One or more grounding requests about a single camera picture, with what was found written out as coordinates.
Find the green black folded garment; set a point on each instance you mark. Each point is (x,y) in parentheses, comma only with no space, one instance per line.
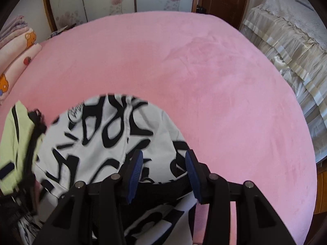
(22,136)

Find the pink bear print quilt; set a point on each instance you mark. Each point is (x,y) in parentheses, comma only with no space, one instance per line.
(16,55)

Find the lilac folded blanket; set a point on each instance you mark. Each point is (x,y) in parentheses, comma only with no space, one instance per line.
(16,23)

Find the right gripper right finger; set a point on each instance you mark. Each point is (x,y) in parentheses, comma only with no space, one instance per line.
(257,221)

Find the wooden drawer cabinet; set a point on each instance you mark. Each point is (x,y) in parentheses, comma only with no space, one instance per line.
(321,200)

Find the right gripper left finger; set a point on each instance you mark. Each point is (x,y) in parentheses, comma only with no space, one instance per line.
(92,214)

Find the white black graffiti print jacket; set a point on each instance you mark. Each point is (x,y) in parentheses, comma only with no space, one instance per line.
(92,140)

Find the pink bed sheet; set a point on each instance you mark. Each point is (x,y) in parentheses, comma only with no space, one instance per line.
(229,101)

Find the lace covered furniture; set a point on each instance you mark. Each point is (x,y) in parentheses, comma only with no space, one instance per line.
(293,37)

